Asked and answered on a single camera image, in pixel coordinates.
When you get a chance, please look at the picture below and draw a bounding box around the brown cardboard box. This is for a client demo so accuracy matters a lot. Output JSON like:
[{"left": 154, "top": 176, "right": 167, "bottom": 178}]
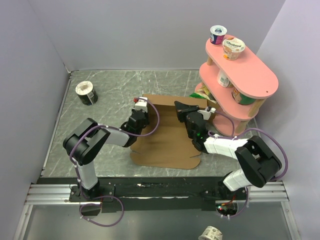
[{"left": 130, "top": 94, "right": 208, "bottom": 170}]

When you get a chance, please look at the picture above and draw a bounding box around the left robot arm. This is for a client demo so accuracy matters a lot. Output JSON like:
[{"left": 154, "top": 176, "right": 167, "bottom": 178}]
[{"left": 62, "top": 107, "right": 150, "bottom": 201}]

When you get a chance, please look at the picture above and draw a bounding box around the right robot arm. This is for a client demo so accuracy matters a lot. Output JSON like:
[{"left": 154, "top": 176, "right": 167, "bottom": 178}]
[{"left": 174, "top": 101, "right": 282, "bottom": 200}]

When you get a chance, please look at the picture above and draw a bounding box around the green chips bag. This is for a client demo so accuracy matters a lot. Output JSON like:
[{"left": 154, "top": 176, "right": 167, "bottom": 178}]
[{"left": 189, "top": 85, "right": 218, "bottom": 104}]

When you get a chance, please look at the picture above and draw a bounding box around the white cup middle shelf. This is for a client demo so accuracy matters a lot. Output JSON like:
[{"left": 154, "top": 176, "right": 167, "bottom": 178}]
[{"left": 217, "top": 69, "right": 233, "bottom": 88}]

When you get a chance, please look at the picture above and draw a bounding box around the pink three-tier shelf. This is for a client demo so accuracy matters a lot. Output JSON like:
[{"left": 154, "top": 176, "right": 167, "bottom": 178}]
[{"left": 196, "top": 40, "right": 279, "bottom": 136}]

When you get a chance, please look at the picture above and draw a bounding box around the green cup middle shelf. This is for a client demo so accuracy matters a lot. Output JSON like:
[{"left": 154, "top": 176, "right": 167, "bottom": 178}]
[{"left": 231, "top": 87, "right": 255, "bottom": 106}]

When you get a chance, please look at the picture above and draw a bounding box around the black-label yogurt cup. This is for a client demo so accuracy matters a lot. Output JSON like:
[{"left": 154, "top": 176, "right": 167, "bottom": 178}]
[{"left": 75, "top": 81, "right": 99, "bottom": 106}]

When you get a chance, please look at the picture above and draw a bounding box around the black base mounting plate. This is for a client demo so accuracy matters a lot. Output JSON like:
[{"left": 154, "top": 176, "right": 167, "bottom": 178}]
[{"left": 35, "top": 176, "right": 279, "bottom": 216}]

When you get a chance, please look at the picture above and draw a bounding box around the orange Chobani yogurt cup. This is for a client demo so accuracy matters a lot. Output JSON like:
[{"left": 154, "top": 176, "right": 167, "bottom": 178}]
[{"left": 222, "top": 37, "right": 246, "bottom": 61}]

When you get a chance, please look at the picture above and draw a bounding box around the yogurt cup bottom edge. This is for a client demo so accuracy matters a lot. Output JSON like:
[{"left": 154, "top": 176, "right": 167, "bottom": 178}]
[{"left": 198, "top": 226, "right": 223, "bottom": 240}]

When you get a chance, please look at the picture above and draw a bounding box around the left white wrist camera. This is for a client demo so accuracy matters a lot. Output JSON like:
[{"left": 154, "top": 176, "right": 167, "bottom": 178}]
[{"left": 133, "top": 97, "right": 148, "bottom": 113}]

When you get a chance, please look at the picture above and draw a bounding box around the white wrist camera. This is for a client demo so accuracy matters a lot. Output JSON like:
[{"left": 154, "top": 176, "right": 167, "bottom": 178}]
[
  {"left": 197, "top": 106, "right": 216, "bottom": 121},
  {"left": 133, "top": 97, "right": 148, "bottom": 113}
]

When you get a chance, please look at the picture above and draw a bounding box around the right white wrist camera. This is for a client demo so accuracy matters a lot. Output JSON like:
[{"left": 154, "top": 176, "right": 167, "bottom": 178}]
[{"left": 197, "top": 106, "right": 216, "bottom": 121}]

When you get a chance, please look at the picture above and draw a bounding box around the aluminium rail frame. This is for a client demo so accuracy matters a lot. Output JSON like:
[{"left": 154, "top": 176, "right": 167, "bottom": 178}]
[{"left": 14, "top": 182, "right": 301, "bottom": 240}]

